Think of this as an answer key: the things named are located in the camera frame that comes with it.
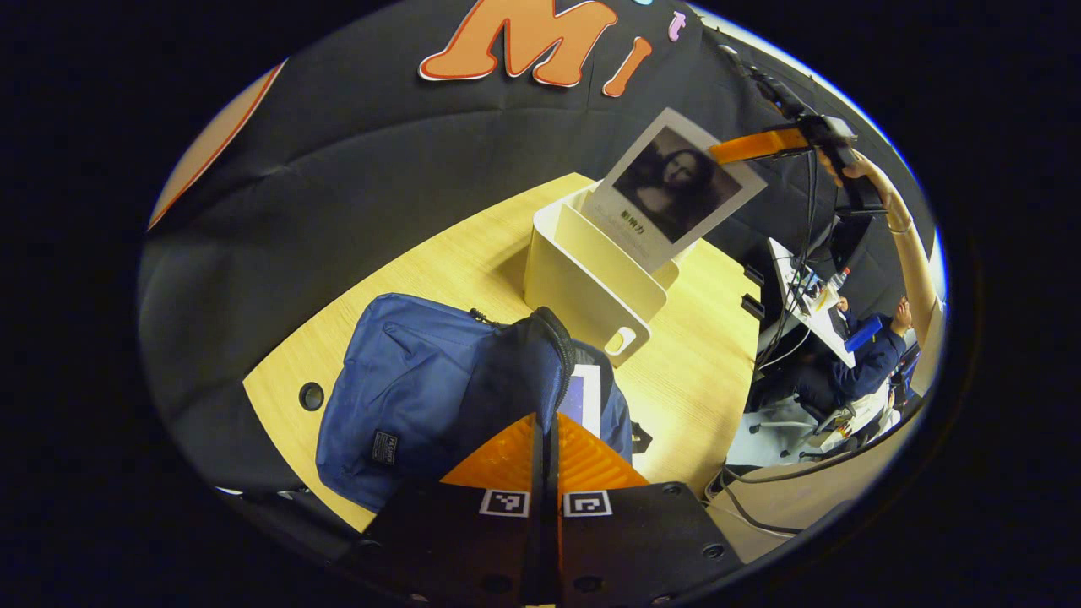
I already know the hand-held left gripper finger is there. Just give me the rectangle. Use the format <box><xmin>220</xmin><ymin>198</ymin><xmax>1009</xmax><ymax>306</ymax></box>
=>
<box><xmin>549</xmin><ymin>412</ymin><xmax>744</xmax><ymax>607</ymax></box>
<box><xmin>338</xmin><ymin>412</ymin><xmax>550</xmax><ymax>607</ymax></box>

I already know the book with portrait cover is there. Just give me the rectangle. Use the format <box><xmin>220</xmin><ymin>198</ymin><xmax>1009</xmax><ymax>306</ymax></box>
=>
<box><xmin>581</xmin><ymin>107</ymin><xmax>768</xmax><ymax>274</ymax></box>

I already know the book with night city cover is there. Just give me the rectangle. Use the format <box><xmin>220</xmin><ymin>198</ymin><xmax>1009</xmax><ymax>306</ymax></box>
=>
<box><xmin>557</xmin><ymin>363</ymin><xmax>603</xmax><ymax>440</ymax></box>

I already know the blue schoolbag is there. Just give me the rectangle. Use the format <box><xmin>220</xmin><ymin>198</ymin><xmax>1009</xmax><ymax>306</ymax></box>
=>
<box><xmin>315</xmin><ymin>293</ymin><xmax>653</xmax><ymax>513</ymax></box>

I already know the white bookshelf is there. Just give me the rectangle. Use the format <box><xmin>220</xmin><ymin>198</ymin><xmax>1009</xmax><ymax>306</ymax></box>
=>
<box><xmin>524</xmin><ymin>182</ymin><xmax>702</xmax><ymax>368</ymax></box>

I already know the black monitor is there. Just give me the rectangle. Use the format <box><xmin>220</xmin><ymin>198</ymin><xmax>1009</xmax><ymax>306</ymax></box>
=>
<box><xmin>830</xmin><ymin>214</ymin><xmax>877</xmax><ymax>273</ymax></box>

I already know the white background desk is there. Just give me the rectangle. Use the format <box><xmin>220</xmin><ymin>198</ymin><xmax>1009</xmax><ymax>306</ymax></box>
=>
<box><xmin>767</xmin><ymin>238</ymin><xmax>856</xmax><ymax>370</ymax></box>

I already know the office chair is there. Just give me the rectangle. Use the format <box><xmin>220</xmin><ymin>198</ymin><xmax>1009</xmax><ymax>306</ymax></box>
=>
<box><xmin>747</xmin><ymin>395</ymin><xmax>856</xmax><ymax>463</ymax></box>

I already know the black backdrop cloth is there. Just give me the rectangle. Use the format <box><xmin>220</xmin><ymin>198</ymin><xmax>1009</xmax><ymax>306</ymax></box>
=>
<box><xmin>138</xmin><ymin>0</ymin><xmax>938</xmax><ymax>541</ymax></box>

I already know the black cable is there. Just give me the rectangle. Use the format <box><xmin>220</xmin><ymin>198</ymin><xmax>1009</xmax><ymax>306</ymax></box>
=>
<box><xmin>718</xmin><ymin>397</ymin><xmax>930</xmax><ymax>537</ymax></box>

